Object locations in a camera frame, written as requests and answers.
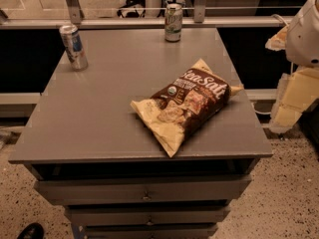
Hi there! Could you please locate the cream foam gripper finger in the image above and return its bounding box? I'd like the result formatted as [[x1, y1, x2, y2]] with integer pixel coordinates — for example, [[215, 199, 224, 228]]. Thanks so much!
[[265, 26, 288, 51]]

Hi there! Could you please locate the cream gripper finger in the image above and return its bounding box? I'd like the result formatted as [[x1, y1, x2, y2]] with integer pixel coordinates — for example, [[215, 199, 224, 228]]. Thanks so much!
[[269, 67, 319, 133]]

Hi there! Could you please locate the green white 7up can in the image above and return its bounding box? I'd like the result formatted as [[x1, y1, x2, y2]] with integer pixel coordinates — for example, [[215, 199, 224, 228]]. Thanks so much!
[[164, 3, 182, 42]]

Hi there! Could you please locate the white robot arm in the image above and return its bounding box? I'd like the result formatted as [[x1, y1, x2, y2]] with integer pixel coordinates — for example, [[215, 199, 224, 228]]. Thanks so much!
[[265, 0, 319, 133]]

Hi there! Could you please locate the silver blue soda can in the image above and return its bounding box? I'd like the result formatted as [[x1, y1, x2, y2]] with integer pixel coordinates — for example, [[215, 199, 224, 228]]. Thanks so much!
[[59, 24, 88, 71]]

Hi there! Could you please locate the brown sea salt chip bag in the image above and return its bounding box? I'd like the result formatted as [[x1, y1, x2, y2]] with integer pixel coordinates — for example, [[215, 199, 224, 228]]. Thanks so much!
[[131, 59, 243, 157]]

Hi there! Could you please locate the grey drawer cabinet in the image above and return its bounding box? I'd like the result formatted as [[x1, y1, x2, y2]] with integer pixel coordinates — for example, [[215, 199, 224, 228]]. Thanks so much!
[[11, 28, 271, 239]]

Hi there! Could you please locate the black shoe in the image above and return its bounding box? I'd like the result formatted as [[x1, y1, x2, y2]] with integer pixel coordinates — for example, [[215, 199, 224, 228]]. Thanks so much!
[[17, 223, 44, 239]]

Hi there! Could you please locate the white cable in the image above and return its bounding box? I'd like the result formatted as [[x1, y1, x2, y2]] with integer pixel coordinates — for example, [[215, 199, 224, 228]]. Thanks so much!
[[270, 13, 289, 27]]

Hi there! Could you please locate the metal railing frame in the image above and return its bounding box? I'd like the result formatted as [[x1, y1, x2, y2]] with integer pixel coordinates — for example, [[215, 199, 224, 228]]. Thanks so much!
[[0, 0, 319, 31]]

